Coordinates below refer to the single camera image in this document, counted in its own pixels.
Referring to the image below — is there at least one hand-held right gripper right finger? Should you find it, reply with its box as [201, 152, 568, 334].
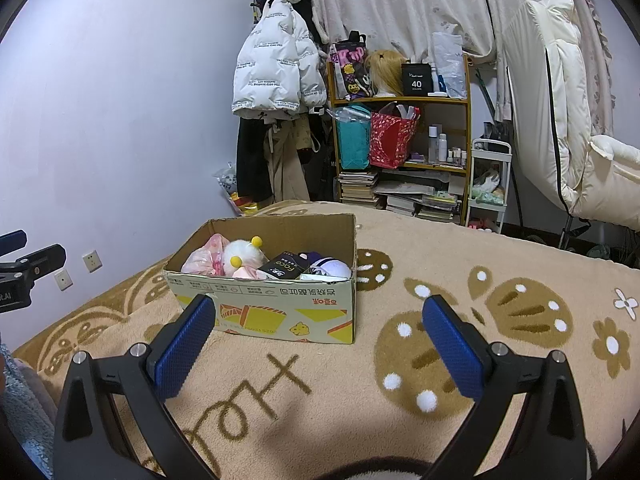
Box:
[421, 294, 588, 480]

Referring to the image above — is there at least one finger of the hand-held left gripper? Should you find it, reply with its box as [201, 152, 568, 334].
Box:
[0, 230, 28, 257]
[0, 244, 67, 286]

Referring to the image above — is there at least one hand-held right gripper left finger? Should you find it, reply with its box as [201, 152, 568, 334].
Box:
[52, 294, 221, 480]

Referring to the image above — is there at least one pink cloth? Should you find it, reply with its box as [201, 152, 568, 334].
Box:
[181, 233, 231, 276]

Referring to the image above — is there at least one printed cardboard box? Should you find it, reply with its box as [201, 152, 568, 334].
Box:
[164, 212, 358, 345]

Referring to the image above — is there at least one white plush with yellow pompoms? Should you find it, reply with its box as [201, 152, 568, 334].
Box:
[220, 235, 271, 278]

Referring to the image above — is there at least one black packet with barcode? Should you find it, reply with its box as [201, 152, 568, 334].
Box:
[260, 251, 308, 281]

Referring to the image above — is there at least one purple plush doll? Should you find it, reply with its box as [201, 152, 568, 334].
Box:
[299, 251, 353, 281]

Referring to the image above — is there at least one grey-blue fleece garment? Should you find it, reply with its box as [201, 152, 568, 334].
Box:
[0, 340, 56, 480]

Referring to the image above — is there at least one beige patterned blanket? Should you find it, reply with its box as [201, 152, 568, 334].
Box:
[10, 200, 640, 480]

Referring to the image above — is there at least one white trolley cart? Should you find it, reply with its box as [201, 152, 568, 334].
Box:
[465, 139, 513, 233]

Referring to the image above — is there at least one pile of books and papers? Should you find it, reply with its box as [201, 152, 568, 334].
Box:
[380, 170, 466, 223]

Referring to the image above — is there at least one clear plastic bag of things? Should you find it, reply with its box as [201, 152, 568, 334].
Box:
[212, 162, 261, 218]

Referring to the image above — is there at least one stack of books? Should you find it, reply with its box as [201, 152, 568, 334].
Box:
[339, 170, 381, 206]

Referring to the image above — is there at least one black hanging coat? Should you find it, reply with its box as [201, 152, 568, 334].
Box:
[236, 110, 278, 204]

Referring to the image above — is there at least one tan hanging coat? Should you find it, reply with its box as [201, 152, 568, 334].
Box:
[264, 121, 313, 204]

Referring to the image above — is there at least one red patterned bag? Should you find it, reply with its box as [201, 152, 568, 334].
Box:
[369, 102, 421, 170]

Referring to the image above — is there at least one teal bag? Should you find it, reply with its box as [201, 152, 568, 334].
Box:
[334, 105, 373, 170]

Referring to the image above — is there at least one yellow wooden shelf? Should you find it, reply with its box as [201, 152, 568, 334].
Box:
[326, 55, 472, 226]

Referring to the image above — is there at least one white padded recliner chair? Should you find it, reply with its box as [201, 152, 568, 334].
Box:
[502, 0, 640, 251]

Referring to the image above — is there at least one black carton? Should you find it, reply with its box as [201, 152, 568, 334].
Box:
[401, 62, 433, 97]

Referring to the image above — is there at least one white plastic bag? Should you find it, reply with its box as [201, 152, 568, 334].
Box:
[431, 32, 468, 100]

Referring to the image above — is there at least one blonde wig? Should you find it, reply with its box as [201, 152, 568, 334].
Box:
[364, 50, 407, 98]

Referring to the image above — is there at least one pink and black patterned bag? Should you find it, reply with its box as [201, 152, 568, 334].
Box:
[332, 31, 373, 101]

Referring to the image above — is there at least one white puffer jacket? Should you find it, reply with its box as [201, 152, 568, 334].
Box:
[231, 0, 328, 120]

